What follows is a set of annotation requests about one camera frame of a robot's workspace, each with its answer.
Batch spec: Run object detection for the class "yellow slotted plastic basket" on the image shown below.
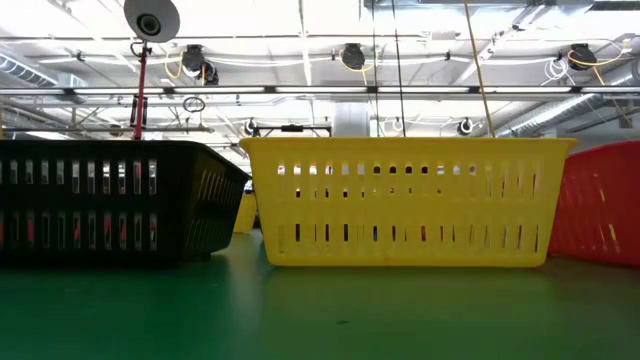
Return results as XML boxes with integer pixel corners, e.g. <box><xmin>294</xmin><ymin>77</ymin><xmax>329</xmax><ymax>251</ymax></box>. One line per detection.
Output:
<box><xmin>232</xmin><ymin>192</ymin><xmax>259</xmax><ymax>235</ymax></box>
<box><xmin>238</xmin><ymin>137</ymin><xmax>580</xmax><ymax>269</ymax></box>

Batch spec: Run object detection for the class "long LED light bar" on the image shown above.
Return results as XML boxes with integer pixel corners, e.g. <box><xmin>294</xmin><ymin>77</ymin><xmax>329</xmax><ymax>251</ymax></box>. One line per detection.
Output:
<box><xmin>0</xmin><ymin>85</ymin><xmax>640</xmax><ymax>96</ymax></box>

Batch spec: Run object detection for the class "red desk lamp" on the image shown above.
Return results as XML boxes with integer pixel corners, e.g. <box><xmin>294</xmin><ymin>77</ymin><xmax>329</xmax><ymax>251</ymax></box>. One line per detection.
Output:
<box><xmin>123</xmin><ymin>0</ymin><xmax>182</xmax><ymax>141</ymax></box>

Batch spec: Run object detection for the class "black slotted plastic basket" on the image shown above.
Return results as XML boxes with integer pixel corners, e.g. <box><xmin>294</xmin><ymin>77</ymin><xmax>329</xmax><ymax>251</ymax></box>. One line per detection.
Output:
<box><xmin>0</xmin><ymin>139</ymin><xmax>251</xmax><ymax>266</ymax></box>

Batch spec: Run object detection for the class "black horizontal rail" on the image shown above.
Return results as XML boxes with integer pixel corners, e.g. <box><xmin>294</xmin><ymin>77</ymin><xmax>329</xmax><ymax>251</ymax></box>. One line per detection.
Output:
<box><xmin>252</xmin><ymin>123</ymin><xmax>334</xmax><ymax>139</ymax></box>

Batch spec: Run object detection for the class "white cylindrical duct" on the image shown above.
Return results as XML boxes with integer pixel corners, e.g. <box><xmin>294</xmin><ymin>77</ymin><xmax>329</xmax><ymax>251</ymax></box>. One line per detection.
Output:
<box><xmin>333</xmin><ymin>102</ymin><xmax>372</xmax><ymax>139</ymax></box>

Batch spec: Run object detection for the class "thin black hanging cable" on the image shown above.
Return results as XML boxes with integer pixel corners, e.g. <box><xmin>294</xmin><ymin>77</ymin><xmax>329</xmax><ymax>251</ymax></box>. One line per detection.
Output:
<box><xmin>370</xmin><ymin>0</ymin><xmax>380</xmax><ymax>139</ymax></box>

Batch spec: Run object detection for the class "black cable with coil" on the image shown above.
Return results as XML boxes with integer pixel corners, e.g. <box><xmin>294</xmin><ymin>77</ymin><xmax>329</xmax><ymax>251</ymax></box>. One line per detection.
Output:
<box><xmin>389</xmin><ymin>0</ymin><xmax>407</xmax><ymax>139</ymax></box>

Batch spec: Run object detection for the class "yellow hanging power cable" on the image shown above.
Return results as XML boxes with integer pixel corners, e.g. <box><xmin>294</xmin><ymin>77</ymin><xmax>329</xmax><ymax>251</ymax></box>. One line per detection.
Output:
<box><xmin>462</xmin><ymin>0</ymin><xmax>497</xmax><ymax>139</ymax></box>

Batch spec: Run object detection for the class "silver ventilation duct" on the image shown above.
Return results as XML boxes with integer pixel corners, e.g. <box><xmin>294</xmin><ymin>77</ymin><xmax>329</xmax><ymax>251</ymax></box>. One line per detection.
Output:
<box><xmin>0</xmin><ymin>49</ymin><xmax>89</xmax><ymax>106</ymax></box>
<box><xmin>494</xmin><ymin>64</ymin><xmax>640</xmax><ymax>139</ymax></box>

